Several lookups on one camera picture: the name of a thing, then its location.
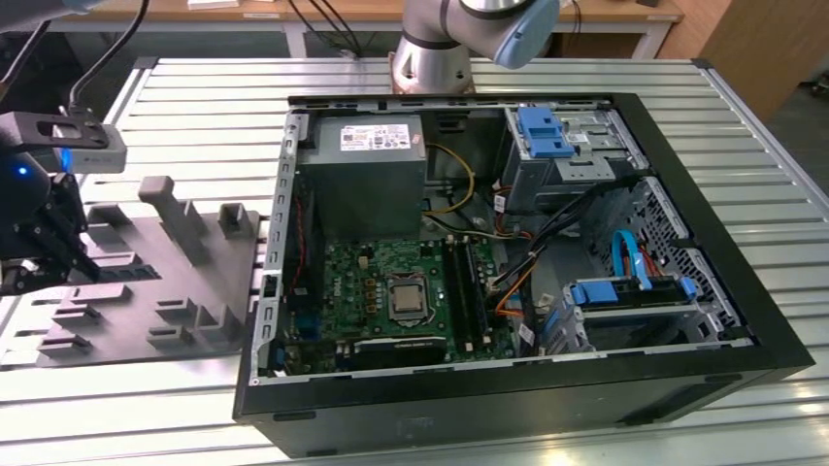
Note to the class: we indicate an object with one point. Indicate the hard disk in blue carrier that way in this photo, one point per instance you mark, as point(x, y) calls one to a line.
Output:
point(602, 293)

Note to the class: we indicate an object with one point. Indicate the blue plastic drive latch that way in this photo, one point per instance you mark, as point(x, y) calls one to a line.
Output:
point(543, 136)

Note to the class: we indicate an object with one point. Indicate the wooden workbench white frame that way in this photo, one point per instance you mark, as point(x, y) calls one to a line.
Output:
point(207, 14)

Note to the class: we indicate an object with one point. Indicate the black PC case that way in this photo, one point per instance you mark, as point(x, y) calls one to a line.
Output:
point(453, 412)

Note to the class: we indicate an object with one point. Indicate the small white box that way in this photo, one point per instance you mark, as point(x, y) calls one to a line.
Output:
point(211, 4)

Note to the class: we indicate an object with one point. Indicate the silver CPU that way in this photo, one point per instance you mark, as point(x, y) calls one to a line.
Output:
point(407, 297)

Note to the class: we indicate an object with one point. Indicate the grey power supply unit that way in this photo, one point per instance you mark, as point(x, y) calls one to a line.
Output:
point(362, 194)

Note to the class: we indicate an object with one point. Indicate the grey parts rack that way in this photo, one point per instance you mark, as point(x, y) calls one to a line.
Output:
point(214, 276)

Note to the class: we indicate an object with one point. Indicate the black bag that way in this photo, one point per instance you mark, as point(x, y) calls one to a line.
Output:
point(55, 73)

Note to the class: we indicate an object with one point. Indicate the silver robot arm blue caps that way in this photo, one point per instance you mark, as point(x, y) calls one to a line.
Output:
point(434, 58)

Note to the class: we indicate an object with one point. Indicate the wooden cabinet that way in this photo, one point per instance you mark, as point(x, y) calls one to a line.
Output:
point(764, 48)

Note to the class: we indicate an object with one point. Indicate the grey metal drive cage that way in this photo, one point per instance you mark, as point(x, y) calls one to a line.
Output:
point(582, 170)
point(641, 313)

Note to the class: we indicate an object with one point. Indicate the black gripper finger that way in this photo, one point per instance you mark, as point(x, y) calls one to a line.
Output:
point(32, 276)
point(64, 218)

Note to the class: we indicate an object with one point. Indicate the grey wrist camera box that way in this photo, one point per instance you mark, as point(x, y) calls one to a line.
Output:
point(91, 155)

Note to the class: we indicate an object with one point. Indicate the green motherboard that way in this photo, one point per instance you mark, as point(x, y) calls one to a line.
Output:
point(362, 272)

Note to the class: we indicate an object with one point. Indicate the black Nvidia graphics card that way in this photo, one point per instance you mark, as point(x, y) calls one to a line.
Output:
point(395, 352)

